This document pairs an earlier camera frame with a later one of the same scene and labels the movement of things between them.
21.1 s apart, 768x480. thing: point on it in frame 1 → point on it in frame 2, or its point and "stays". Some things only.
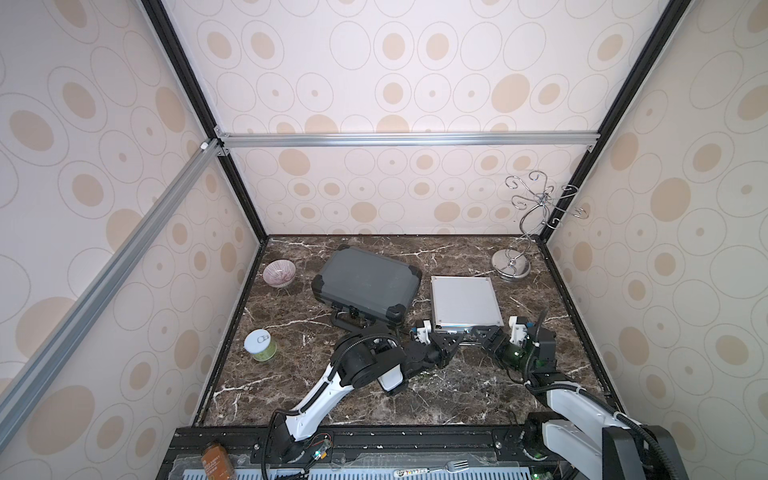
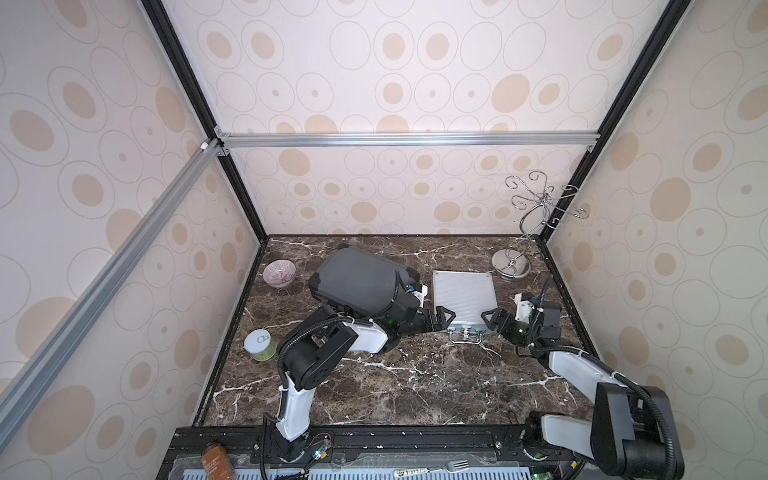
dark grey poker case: (368, 281) stays
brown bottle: (218, 464) stays
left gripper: (446, 350) → (437, 323)
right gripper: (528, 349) → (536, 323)
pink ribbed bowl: (279, 273) stays
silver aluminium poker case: (459, 303) stays
